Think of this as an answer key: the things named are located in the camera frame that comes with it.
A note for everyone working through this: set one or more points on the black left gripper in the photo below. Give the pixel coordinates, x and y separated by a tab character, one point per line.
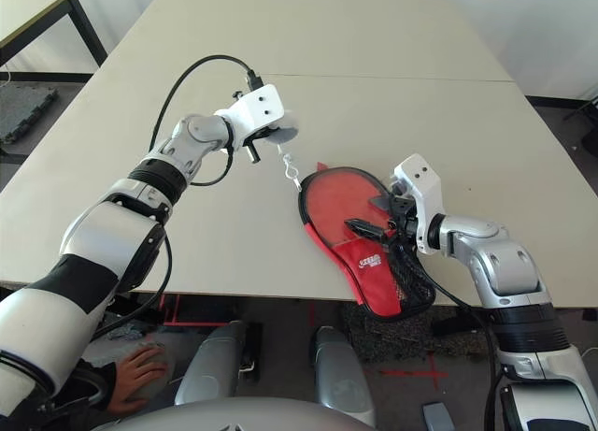
264	135

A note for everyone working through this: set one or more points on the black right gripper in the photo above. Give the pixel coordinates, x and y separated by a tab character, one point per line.
402	211

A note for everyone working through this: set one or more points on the black and red paddle case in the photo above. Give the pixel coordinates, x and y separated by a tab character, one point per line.
374	281

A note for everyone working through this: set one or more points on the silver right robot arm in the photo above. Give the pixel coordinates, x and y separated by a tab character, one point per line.
504	262

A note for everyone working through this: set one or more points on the person dark sleeve forearm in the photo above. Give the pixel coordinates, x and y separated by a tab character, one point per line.
98	384

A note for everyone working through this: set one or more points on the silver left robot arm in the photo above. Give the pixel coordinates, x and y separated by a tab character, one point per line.
93	244

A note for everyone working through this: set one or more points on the person bare hand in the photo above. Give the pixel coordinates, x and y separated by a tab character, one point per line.
138	379

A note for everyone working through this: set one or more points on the silver robot right leg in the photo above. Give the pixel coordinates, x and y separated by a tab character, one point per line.
343	375

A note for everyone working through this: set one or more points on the silver robot leg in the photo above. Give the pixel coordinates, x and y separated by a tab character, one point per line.
212	365
343	375

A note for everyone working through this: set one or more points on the grey floor pedal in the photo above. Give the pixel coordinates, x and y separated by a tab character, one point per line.
438	417

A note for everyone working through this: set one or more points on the silver robot left leg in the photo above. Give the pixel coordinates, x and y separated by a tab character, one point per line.
212	365

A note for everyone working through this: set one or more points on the person grey trouser leg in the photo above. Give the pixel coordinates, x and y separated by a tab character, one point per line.
174	361

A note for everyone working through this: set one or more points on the black tripod stand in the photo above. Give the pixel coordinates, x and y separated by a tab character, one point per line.
592	136

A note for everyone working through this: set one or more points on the black foam floor mat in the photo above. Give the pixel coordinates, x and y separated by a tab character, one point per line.
23	113

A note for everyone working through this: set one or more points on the grey robot torso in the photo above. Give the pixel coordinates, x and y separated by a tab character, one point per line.
233	414

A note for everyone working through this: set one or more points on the black-framed side table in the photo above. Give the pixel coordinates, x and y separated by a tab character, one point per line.
28	15

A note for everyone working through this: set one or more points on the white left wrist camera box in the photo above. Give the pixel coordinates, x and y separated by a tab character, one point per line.
259	108

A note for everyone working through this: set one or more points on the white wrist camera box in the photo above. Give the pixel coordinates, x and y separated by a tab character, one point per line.
259	108
420	178

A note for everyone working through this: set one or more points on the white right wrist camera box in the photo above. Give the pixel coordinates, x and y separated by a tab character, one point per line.
420	178

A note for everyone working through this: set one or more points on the black stand post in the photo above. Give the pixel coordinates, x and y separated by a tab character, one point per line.
251	351

